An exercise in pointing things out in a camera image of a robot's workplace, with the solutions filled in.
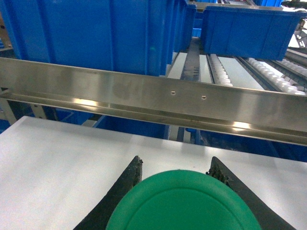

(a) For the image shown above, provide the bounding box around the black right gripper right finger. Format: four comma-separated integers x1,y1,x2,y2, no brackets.
206,156,295,230

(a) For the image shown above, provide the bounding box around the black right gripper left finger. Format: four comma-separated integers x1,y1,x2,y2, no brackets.
75,156,143,230

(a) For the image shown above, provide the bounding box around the green mushroom push button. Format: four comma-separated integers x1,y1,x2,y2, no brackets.
106,170,261,230

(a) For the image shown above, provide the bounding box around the large blue bin upper left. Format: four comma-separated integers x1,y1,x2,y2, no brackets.
0,0,196,76

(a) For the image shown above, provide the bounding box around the blue bin upper right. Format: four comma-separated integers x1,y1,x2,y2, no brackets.
201,6,307,61

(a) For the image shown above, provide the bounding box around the stainless steel shelf rail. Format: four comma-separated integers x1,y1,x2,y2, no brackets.
0,57,307,145

